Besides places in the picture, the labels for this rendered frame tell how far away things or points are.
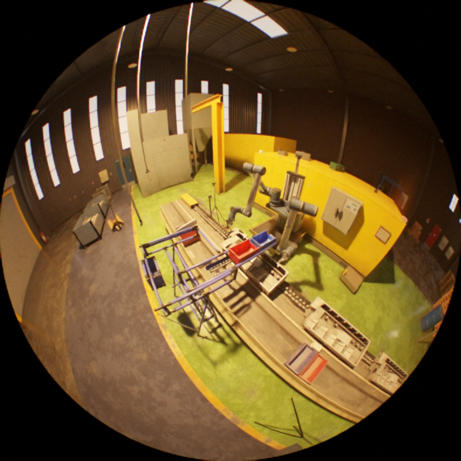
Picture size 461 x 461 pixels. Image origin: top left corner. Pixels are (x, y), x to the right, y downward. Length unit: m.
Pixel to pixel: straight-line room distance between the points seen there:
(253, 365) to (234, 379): 0.37
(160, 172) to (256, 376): 7.46
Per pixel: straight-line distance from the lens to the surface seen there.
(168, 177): 7.08
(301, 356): 1.82
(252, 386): 2.50
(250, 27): 9.85
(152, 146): 6.81
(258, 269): 1.78
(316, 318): 1.74
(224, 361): 2.40
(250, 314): 1.70
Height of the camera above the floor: 2.38
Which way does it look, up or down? 40 degrees down
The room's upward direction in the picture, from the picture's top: straight up
